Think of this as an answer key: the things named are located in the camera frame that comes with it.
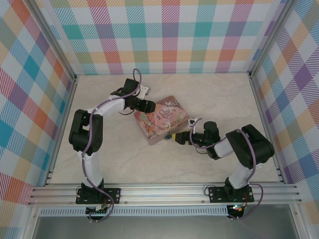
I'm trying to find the pink illustrated tin box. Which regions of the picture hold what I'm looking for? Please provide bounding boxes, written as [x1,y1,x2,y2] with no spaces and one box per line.
[134,95,191,146]

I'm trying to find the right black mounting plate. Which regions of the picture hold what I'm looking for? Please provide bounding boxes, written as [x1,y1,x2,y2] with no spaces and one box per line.
[208,186,255,204]

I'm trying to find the black mounting plate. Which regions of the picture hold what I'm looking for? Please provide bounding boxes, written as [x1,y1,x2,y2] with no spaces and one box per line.
[208,186,255,204]
[76,186,122,205]

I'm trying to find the small lit controller board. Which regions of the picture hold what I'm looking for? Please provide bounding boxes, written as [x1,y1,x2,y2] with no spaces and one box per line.
[228,203,244,214]

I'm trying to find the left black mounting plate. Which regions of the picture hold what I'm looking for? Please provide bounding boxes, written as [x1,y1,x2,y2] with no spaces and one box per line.
[76,186,122,205]

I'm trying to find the green connector board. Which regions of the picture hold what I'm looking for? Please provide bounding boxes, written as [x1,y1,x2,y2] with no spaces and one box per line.
[86,204,110,216]

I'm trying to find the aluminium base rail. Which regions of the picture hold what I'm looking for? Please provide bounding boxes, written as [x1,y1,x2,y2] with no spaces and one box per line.
[27,183,301,206]

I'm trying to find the aluminium side rail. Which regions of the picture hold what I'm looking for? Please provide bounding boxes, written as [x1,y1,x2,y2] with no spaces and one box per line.
[44,74,78,186]
[248,71,285,184]

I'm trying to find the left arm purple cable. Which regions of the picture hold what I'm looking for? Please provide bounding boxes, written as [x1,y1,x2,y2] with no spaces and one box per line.
[81,68,144,223]

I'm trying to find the slotted grey cable duct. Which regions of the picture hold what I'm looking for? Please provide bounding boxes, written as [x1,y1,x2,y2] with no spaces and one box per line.
[39,205,229,217]

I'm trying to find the aluminium frame post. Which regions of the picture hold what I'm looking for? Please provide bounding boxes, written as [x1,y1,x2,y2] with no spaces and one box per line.
[248,0,300,78]
[30,0,77,83]

